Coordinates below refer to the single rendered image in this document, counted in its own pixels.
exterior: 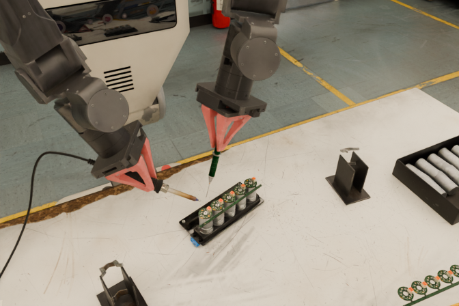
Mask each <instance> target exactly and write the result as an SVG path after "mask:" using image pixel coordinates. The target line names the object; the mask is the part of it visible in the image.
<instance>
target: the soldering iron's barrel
mask: <svg viewBox="0 0 459 306"><path fill-rule="evenodd" d="M160 191H162V192H164V193H167V192H169V193H173V194H175V195H178V196H181V197H184V198H187V199H189V200H192V201H195V200H196V199H197V198H196V197H195V196H192V195H189V194H186V193H183V192H181V191H178V190H175V189H172V188H169V185H168V184H164V183H163V185H162V187H161V189H160Z"/></svg>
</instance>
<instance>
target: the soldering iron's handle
mask: <svg viewBox="0 0 459 306"><path fill-rule="evenodd" d="M95 162H96V161H95V160H93V159H90V158H89V159H88V161H87V163H88V164H90V165H94V163H95ZM124 174H125V175H127V176H129V177H131V178H133V179H135V180H137V181H139V182H140V183H142V184H145V182H144V181H143V179H142V177H141V176H140V175H139V174H138V172H136V171H134V172H131V171H129V172H126V173H124ZM150 177H151V176H150ZM151 179H152V183H153V185H154V191H155V192H156V193H159V191H160V189H161V187H162V185H163V180H162V179H161V180H159V179H155V178H153V177H151Z"/></svg>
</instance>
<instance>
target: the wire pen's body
mask: <svg viewBox="0 0 459 306"><path fill-rule="evenodd" d="M212 154H213V157H212V162H211V166H210V171H209V174H208V175H209V176H210V177H214V176H215V173H216V170H217V165H218V162H219V157H220V156H221V155H222V153H221V151H220V152H217V143H216V145H215V149H214V151H213V152H212Z"/></svg>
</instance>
